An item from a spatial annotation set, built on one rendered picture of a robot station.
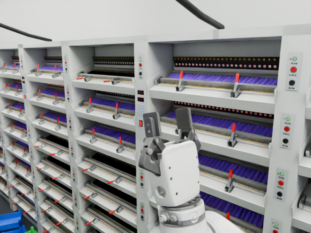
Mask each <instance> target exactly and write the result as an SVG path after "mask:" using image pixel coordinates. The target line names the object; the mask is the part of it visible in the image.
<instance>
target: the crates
mask: <svg viewBox="0 0 311 233"><path fill-rule="evenodd" d="M0 233H38V232H37V231H35V230H34V227H31V229H30V230H29V231H26V229H25V225H23V217H22V209H20V210H19V212H15V213H9V214H5V215H0Z"/></svg>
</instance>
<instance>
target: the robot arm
mask: <svg viewBox="0 0 311 233"><path fill-rule="evenodd" d="M175 114H176V121H177V128H178V129H180V133H179V137H178V141H172V142H168V143H163V142H162V141H161V139H160V138H159V136H162V130H161V123H160V116H159V113H158V112H151V113H144V114H143V122H144V129H145V136H146V137H144V139H143V142H144V144H143V146H142V148H141V155H140V159H139V163H138V166H139V167H140V168H142V169H145V170H147V172H148V177H149V182H150V186H151V189H152V193H153V195H154V198H155V201H156V203H157V205H158V206H157V209H158V216H159V223H160V230H161V233H244V232H243V231H242V230H240V229H239V228H238V227H237V226H235V225H234V224H233V223H232V222H230V221H229V220H228V219H226V218H225V217H223V216H222V215H220V214H218V213H216V212H214V211H209V210H208V211H205V206H204V201H203V200H202V199H201V197H200V194H199V161H198V152H199V150H200V148H201V144H200V142H199V140H198V136H197V135H196V133H195V129H194V128H193V124H192V117H191V110H190V108H189V107H188V108H181V109H176V110H175ZM185 137H186V138H187V139H184V138H185Z"/></svg>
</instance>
